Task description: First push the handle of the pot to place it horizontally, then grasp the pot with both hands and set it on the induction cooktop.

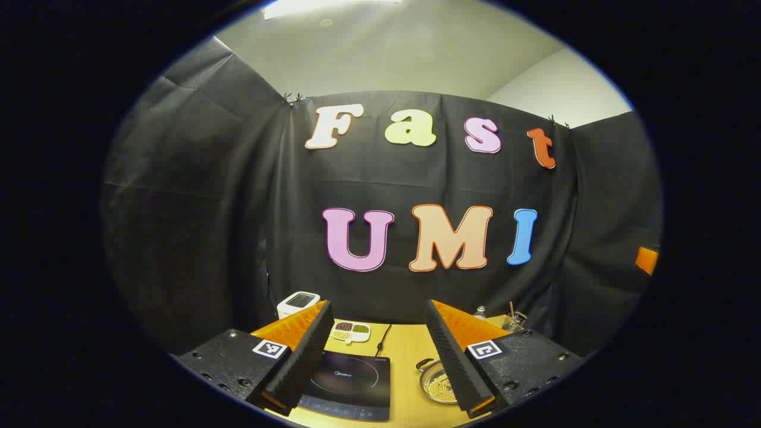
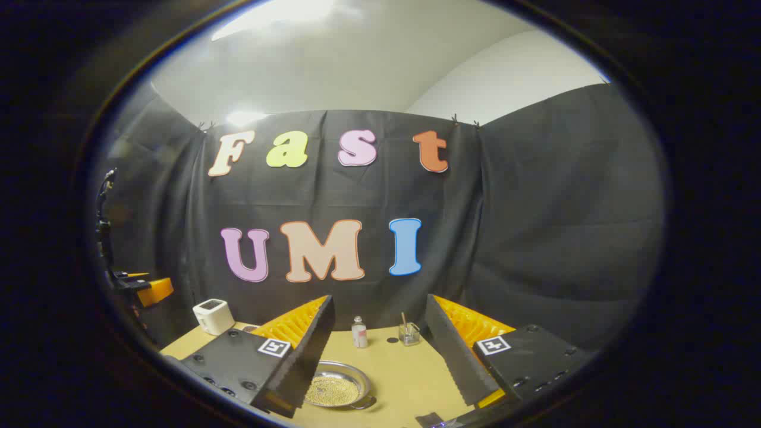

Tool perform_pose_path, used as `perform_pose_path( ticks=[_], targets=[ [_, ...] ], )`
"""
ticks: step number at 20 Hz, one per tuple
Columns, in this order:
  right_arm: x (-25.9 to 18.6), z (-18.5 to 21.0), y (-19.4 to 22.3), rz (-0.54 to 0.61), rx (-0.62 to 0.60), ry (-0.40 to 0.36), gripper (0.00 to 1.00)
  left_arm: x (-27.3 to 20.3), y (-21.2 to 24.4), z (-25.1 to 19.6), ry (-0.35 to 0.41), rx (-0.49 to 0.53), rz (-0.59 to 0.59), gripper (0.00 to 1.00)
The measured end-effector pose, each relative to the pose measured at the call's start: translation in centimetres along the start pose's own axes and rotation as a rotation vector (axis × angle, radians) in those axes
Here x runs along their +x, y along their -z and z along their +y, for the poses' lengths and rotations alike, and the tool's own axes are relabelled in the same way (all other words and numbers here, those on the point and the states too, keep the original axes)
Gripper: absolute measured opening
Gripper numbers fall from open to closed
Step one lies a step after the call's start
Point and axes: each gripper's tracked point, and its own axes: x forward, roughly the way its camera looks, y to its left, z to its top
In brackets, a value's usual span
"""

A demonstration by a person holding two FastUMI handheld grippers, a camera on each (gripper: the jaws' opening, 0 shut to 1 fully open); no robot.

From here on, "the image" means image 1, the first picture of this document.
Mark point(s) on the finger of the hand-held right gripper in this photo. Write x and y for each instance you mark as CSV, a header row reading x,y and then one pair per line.
x,y
647,260

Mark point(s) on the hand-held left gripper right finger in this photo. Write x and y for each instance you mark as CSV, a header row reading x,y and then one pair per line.
x,y
455,362

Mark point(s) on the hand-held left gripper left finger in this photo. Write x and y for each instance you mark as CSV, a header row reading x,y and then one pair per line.
x,y
309,351

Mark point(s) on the steel pot with soybeans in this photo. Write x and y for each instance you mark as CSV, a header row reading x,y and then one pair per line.
x,y
437,386

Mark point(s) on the black induction cooktop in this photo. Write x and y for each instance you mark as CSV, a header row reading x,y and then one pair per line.
x,y
351,383

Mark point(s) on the white divided dish of beans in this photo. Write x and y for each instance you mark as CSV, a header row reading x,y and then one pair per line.
x,y
351,331

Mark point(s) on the white toaster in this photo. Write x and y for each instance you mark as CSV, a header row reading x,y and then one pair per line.
x,y
294,303

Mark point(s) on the clear plastic bottle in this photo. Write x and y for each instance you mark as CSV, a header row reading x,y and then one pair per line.
x,y
480,313

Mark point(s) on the clear glass cup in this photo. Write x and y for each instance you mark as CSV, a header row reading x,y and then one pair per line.
x,y
513,324

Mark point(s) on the metal cloth clip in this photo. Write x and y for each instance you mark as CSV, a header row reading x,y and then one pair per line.
x,y
293,98
557,122

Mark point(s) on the ceiling light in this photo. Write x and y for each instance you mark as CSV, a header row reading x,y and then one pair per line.
x,y
327,7

